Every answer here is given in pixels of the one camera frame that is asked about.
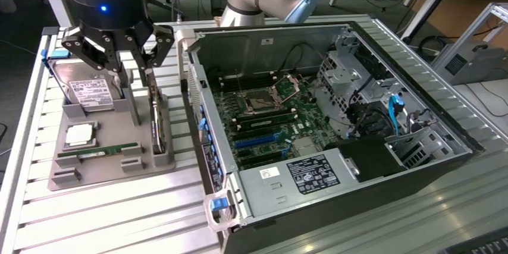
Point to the black labelled RAM stick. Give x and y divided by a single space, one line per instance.
262 123

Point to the silver hard disk blue carrier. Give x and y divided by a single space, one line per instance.
87 87

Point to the metal socket cover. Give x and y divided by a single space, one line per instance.
283 80

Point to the grey metal control box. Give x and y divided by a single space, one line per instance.
476 66

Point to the CPU socket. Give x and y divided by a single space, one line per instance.
258 102

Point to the perforated metal disk bay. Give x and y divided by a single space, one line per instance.
338 105

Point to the black plastic cover box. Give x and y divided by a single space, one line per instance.
368 161

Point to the black open PC case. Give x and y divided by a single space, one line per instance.
396 194

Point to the blue case latch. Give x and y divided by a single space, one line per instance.
218 205

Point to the aluminium profile frame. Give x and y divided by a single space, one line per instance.
478 25

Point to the black expansion slot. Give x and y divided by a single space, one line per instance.
254 134
266 161
262 156

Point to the black keyboard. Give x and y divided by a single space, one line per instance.
488 248

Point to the black office chair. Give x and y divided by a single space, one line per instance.
164 8

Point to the grey power supply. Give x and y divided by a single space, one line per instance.
258 194

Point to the green graphics card black fan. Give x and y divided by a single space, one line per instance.
156 123

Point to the thin metal locking lever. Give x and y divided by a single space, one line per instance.
239 83

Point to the silver metal disk bay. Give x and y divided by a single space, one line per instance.
416 153

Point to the silver finned heatsink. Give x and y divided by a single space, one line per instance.
306 147

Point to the blue slot clip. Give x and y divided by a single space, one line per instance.
220 174
216 161
202 124
199 108
211 148

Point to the blue expansion slot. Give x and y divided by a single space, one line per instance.
256 141

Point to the green motherboard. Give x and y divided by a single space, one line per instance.
306 123

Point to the grey parts rack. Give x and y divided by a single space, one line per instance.
115 135

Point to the green RAM stick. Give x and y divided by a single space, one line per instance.
99 150

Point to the silver CPU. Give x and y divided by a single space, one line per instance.
79 135

